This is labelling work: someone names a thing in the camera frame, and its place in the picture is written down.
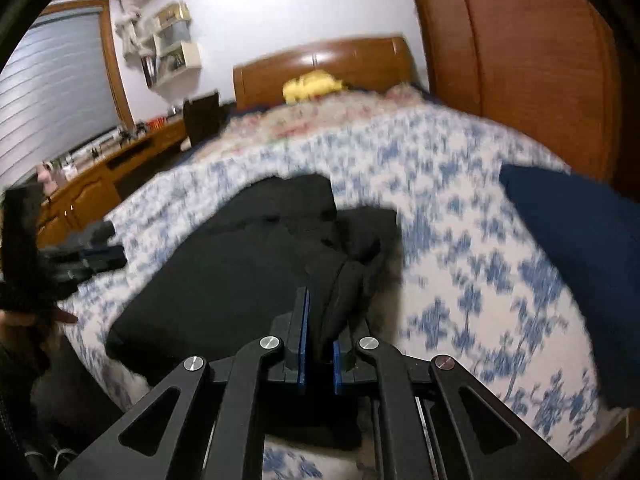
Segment white wall shelf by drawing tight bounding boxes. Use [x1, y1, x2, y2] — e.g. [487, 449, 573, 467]
[142, 1, 203, 93]

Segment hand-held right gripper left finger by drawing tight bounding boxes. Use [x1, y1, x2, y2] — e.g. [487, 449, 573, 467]
[57, 287, 312, 480]

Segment black chair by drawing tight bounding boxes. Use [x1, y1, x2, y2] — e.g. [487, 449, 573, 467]
[182, 91, 223, 146]

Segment person's left hand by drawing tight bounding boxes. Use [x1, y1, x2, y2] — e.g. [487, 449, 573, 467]
[0, 307, 79, 363]

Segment grey window blind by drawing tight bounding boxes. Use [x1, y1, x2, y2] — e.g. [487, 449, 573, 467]
[0, 10, 121, 191]

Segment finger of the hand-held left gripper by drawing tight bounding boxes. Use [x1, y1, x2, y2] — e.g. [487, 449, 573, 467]
[47, 246, 127, 283]
[42, 221, 116, 256]

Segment wooden window frame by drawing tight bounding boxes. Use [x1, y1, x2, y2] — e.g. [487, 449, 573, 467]
[97, 0, 136, 131]

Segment blue floral bed sheet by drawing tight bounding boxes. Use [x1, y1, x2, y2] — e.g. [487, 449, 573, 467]
[55, 95, 631, 480]

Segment black coat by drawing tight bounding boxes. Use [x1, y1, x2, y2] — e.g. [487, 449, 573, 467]
[105, 174, 401, 453]

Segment yellow plush toy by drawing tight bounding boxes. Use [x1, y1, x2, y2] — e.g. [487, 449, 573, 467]
[282, 71, 348, 105]

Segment wooden headboard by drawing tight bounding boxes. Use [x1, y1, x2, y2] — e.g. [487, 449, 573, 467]
[232, 36, 421, 111]

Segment white plush toy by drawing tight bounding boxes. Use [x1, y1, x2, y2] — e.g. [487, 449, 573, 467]
[115, 0, 157, 58]

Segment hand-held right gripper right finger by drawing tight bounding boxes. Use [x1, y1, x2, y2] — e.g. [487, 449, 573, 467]
[331, 320, 583, 480]

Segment wooden louvered wardrobe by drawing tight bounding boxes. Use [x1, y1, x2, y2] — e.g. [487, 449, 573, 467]
[402, 0, 626, 191]

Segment wooden desk cabinet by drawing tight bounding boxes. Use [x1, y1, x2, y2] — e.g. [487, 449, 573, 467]
[35, 117, 188, 251]

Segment dark blue pillow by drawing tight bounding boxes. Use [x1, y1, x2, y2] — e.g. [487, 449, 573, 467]
[499, 164, 640, 408]

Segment pink floral quilt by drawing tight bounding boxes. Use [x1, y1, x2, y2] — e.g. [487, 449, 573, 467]
[220, 85, 436, 151]

